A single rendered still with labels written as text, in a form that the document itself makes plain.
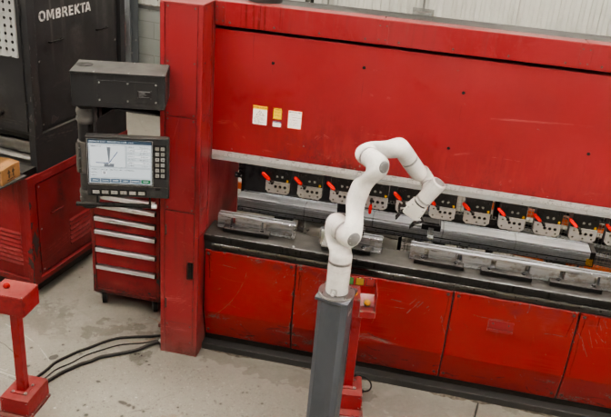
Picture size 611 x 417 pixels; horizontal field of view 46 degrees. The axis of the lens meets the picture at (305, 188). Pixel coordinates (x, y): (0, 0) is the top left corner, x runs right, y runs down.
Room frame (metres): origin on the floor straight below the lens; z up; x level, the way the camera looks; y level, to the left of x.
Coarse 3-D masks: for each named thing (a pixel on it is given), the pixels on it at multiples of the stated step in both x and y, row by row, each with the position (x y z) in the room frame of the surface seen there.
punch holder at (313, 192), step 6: (300, 174) 4.02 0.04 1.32; (306, 174) 4.02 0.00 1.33; (312, 174) 4.01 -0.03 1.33; (318, 174) 4.01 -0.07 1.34; (300, 180) 4.02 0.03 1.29; (306, 180) 4.02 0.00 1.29; (312, 180) 4.01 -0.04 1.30; (318, 180) 4.00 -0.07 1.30; (324, 180) 4.05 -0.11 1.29; (300, 186) 4.02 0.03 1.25; (306, 186) 4.01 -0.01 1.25; (312, 186) 4.01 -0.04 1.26; (318, 186) 4.00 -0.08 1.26; (300, 192) 4.02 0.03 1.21; (306, 192) 4.02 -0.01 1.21; (312, 192) 4.02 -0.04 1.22; (318, 192) 4.00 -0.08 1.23; (312, 198) 4.01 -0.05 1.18; (318, 198) 4.00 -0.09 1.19
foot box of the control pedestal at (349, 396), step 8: (344, 376) 3.69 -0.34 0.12; (360, 376) 3.71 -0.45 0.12; (360, 384) 3.63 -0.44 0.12; (344, 392) 3.54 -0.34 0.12; (352, 392) 3.55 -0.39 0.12; (360, 392) 3.55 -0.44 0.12; (344, 400) 3.53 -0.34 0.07; (352, 400) 3.52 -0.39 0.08; (360, 400) 3.52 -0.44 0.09; (344, 408) 3.53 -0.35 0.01; (352, 408) 3.52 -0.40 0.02; (360, 408) 3.52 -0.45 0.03; (352, 416) 3.47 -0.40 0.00; (360, 416) 3.47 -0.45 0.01
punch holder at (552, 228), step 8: (536, 208) 3.81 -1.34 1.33; (544, 208) 3.79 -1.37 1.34; (544, 216) 3.79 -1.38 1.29; (552, 216) 3.78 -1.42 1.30; (560, 216) 3.77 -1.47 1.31; (536, 224) 3.79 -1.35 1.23; (552, 224) 3.77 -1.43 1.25; (560, 224) 3.77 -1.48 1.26; (536, 232) 3.79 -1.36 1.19; (544, 232) 3.78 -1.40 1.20; (552, 232) 3.77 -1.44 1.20
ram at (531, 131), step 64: (256, 64) 4.08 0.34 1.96; (320, 64) 4.02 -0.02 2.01; (384, 64) 3.96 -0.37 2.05; (448, 64) 3.90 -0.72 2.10; (512, 64) 3.85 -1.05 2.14; (256, 128) 4.07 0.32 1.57; (320, 128) 4.01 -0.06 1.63; (384, 128) 3.95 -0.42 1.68; (448, 128) 3.89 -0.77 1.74; (512, 128) 3.83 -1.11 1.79; (576, 128) 3.78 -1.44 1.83; (448, 192) 3.88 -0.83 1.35; (512, 192) 3.82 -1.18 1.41; (576, 192) 3.76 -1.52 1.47
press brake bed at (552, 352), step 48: (240, 288) 3.97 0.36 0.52; (288, 288) 3.92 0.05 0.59; (384, 288) 3.82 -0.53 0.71; (432, 288) 3.77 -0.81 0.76; (480, 288) 3.73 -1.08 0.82; (240, 336) 4.01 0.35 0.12; (288, 336) 3.94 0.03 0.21; (384, 336) 3.81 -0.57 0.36; (432, 336) 3.76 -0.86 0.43; (480, 336) 3.72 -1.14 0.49; (528, 336) 3.67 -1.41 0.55; (576, 336) 3.63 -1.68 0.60; (432, 384) 3.78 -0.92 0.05; (480, 384) 3.78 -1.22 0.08; (528, 384) 3.69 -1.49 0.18; (576, 384) 3.63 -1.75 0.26
